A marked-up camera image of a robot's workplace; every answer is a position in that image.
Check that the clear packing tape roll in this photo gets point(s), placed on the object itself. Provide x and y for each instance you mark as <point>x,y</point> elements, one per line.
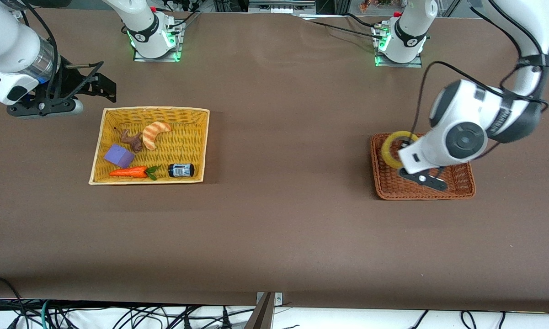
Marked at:
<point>386,153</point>

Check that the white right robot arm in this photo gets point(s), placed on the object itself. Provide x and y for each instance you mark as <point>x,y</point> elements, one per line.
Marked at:
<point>9,41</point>

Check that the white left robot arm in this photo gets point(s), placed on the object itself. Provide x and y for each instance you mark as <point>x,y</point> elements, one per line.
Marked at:
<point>466,137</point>

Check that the brown wicker basket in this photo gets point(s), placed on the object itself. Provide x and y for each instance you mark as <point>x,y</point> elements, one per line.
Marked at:
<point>393,183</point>

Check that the brown toy lion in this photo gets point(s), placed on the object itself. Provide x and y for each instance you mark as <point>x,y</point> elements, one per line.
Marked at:
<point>135,141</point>

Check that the striped toy croissant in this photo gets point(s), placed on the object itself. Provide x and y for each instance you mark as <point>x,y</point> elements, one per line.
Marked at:
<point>151,135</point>

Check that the purple foam cube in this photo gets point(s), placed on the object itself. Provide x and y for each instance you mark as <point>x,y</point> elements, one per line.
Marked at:
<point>119,156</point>

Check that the orange toy carrot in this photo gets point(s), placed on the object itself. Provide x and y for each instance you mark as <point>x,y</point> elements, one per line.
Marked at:
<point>130,172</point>

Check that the yellow wicker basket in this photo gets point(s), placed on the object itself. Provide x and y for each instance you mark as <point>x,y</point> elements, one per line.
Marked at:
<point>183,137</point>

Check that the blue labelled black-capped can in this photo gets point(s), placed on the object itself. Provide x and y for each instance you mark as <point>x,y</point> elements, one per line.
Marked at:
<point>181,170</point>

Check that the grey metal box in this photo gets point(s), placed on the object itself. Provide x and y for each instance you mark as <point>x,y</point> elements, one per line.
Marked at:
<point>281,6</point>

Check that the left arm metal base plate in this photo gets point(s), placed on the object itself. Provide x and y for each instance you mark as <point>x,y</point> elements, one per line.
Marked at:
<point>418,62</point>

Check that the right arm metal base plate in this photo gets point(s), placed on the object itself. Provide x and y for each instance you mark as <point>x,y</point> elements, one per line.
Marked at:
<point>178,50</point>

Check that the metal table edge bracket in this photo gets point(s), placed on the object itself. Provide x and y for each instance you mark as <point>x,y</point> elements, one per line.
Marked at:
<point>263,315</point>

